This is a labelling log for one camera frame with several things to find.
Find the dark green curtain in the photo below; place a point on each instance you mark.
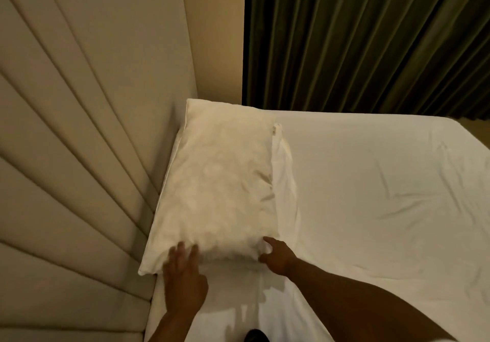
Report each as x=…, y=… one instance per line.
x=363, y=39

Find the person's left forearm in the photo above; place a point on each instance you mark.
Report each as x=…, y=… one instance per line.
x=174, y=328

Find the bed with white sheet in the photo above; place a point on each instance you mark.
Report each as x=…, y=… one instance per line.
x=363, y=207

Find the person's left hand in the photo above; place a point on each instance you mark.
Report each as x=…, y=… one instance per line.
x=185, y=288

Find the white pillow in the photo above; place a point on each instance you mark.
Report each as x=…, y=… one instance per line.
x=218, y=188

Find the person's right thumb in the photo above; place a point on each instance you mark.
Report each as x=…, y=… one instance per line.
x=272, y=243

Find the person's right hand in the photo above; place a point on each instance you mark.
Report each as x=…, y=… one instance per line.
x=281, y=261

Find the person's left fingers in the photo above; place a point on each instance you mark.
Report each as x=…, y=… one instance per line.
x=183, y=258

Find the person's dark clothing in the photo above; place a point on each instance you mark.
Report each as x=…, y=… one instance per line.
x=261, y=336

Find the beige padded headboard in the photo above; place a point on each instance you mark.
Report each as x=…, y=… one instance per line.
x=84, y=142

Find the person's right forearm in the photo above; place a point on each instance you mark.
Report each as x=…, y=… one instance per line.
x=360, y=307

